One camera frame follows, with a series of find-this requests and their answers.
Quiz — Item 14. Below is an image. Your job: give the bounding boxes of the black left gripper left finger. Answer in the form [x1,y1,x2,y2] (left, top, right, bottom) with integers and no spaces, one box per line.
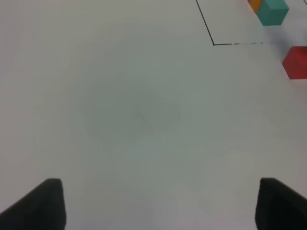
[0,178,67,230]

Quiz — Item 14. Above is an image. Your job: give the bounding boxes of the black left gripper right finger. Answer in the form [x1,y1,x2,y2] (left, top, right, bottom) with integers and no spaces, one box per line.
[255,178,307,230]

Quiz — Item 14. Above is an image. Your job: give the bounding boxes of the red block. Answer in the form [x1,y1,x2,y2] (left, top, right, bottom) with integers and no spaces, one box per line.
[282,46,307,80]

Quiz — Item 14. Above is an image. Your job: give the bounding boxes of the teal template block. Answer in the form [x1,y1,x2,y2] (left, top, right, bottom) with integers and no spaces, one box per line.
[257,0,289,26]

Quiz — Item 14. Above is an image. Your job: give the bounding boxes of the orange template block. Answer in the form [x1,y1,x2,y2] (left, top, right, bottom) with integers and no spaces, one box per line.
[248,0,262,14]

